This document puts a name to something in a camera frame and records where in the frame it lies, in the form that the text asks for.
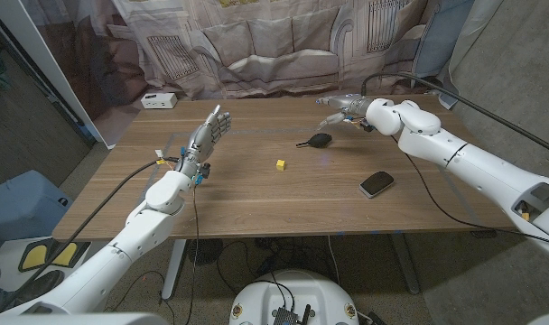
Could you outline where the round black floor fan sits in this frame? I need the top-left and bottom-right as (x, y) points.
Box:
(187, 237), (225, 266)

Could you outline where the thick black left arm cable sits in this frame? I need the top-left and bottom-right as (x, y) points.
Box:
(12, 155), (181, 302)

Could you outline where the white frame post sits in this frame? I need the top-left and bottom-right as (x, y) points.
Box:
(0, 0), (116, 151)

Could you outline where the printed fabric backdrop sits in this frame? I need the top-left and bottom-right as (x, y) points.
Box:
(21, 0), (506, 146)

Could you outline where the yellow and black foot pedal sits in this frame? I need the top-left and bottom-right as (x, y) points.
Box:
(17, 238), (92, 274)

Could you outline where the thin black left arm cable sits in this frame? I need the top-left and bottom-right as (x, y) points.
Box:
(183, 184), (201, 325)

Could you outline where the black rubber air blower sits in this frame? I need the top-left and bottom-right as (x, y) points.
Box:
(295, 132), (334, 150)

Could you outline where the dark person's shoe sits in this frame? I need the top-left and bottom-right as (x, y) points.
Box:
(10, 269), (66, 309)

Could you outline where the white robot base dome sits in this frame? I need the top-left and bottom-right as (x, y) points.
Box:
(228, 269), (360, 325)

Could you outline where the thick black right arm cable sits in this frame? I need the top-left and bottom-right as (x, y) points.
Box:
(360, 71), (549, 159)

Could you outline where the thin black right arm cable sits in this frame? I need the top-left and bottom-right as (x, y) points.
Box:
(389, 134), (549, 250)

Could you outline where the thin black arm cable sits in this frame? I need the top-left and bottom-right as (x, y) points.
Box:
(389, 134), (549, 250)
(183, 184), (201, 325)

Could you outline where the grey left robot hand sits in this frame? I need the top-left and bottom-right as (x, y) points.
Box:
(174, 104), (233, 179)

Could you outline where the grey table leg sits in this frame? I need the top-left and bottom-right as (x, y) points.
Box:
(388, 233), (422, 296)

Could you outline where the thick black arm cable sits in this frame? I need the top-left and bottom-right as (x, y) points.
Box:
(360, 71), (549, 159)
(12, 155), (181, 302)

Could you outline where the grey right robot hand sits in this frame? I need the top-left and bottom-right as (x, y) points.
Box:
(315, 93), (375, 128)

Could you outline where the blue plastic bin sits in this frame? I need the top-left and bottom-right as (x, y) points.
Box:
(0, 169), (74, 247)

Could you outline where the white power strip box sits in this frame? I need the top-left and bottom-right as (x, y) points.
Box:
(140, 92), (179, 110)

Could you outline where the white table leg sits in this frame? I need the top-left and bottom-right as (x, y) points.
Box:
(160, 238), (188, 302)

